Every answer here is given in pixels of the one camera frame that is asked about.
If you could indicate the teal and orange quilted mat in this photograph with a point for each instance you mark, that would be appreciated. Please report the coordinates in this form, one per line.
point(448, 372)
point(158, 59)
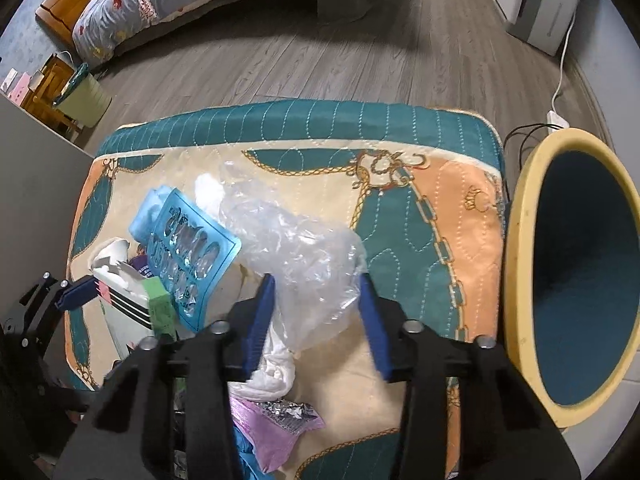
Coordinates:
point(400, 240)

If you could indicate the white power strip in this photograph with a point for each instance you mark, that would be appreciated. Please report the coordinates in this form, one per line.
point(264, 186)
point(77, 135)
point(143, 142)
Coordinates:
point(557, 121)

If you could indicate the grey cabinet panel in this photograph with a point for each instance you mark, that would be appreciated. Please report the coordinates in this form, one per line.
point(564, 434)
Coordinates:
point(35, 185)

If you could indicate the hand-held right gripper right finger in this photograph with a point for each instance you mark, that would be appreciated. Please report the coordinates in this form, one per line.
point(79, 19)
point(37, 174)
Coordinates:
point(372, 330)

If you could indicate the light green container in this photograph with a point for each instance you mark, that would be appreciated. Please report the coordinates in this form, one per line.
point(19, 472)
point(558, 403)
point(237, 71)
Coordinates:
point(87, 97)

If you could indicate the pink plastic wrapper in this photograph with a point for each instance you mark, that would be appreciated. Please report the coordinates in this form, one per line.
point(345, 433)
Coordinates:
point(270, 452)

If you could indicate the grey bed sheet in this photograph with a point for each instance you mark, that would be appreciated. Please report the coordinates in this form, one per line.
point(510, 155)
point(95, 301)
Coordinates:
point(260, 0)

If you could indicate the blue plastic blister tray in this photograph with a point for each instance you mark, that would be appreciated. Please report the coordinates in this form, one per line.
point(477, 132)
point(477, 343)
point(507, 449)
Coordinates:
point(185, 250)

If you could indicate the white striped carton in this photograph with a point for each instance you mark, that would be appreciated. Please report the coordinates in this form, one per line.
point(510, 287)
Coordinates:
point(125, 317)

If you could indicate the teal bin with yellow rim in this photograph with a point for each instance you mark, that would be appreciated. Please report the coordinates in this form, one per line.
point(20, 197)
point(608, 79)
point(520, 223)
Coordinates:
point(580, 270)

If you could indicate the blue glove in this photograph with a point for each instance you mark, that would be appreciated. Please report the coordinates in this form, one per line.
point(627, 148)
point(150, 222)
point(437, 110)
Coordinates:
point(245, 460)

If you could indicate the wooden bed frame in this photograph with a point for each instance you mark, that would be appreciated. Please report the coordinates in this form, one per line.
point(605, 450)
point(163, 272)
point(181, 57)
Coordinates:
point(65, 5)

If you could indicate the purple packet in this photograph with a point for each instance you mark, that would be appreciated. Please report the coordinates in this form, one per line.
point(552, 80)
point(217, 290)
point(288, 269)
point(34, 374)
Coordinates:
point(144, 267)

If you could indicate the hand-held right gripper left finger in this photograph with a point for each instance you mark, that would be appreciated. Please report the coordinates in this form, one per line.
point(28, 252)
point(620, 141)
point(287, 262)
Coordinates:
point(262, 320)

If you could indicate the white air purifier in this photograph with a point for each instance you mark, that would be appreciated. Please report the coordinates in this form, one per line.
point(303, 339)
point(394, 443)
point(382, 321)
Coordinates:
point(540, 0)

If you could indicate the green box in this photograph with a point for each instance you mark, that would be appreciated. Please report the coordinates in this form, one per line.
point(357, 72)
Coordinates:
point(160, 307)

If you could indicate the clear plastic bag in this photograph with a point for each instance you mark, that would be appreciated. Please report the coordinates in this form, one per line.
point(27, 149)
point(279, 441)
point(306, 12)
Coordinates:
point(300, 260)

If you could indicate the bed with cartoon duvet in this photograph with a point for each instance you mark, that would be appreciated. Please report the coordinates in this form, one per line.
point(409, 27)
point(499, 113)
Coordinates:
point(150, 0)

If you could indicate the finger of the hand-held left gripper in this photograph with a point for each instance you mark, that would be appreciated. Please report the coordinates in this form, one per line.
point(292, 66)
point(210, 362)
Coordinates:
point(80, 294)

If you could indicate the wooden bedside table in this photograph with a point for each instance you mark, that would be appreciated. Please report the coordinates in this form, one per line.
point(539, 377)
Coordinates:
point(45, 95)

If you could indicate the silver foil wrapper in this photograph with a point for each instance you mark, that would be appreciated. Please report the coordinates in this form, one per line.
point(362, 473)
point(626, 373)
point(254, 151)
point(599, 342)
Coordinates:
point(285, 415)

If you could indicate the pink box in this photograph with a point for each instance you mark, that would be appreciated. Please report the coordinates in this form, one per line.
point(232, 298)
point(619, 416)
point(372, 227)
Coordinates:
point(20, 87)

